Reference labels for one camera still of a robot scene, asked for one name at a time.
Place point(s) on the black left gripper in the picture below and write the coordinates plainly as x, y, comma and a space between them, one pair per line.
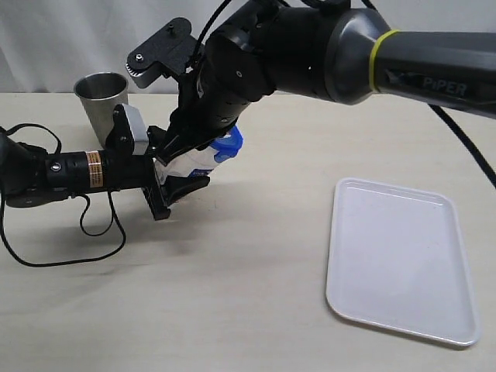
129, 165

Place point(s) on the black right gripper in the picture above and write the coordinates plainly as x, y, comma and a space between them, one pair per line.
206, 109

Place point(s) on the clear tall plastic container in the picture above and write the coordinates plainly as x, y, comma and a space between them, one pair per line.
194, 163

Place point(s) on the blue container lid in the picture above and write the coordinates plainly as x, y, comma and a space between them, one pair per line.
228, 146

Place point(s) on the stainless steel cup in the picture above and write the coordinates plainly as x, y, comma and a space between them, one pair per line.
99, 94

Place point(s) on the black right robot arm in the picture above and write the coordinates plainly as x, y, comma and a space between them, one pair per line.
326, 50

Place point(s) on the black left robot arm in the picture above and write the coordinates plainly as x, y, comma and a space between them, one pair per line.
31, 176

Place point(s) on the white backdrop curtain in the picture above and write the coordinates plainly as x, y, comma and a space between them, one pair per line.
46, 46

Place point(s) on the white plastic tray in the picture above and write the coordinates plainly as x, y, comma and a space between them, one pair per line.
397, 262

